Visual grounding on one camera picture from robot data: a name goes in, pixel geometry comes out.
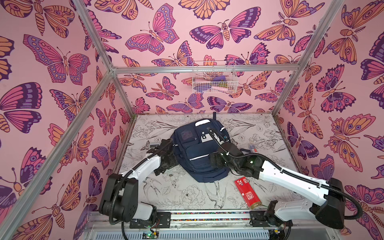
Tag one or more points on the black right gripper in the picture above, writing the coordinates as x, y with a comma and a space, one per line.
217, 159

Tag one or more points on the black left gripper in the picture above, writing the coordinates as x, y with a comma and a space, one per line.
173, 162

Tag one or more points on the navy blue backpack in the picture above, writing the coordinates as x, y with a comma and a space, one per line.
194, 144

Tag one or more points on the red pencil case package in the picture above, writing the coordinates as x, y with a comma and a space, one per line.
247, 192

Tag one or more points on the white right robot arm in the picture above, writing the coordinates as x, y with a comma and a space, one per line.
325, 201

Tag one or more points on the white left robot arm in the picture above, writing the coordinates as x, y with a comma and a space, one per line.
120, 200

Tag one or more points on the clear pen refill package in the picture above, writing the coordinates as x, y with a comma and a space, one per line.
253, 148

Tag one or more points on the pink item in basket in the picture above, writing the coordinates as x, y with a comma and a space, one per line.
219, 89

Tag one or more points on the green circuit board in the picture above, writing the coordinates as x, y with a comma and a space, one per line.
150, 235

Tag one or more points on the purple item in basket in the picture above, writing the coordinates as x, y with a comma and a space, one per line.
219, 79

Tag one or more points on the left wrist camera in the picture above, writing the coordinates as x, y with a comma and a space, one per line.
157, 148

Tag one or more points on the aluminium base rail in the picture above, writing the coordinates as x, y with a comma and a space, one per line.
209, 225

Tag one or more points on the white wire wall basket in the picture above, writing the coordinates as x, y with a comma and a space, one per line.
203, 75

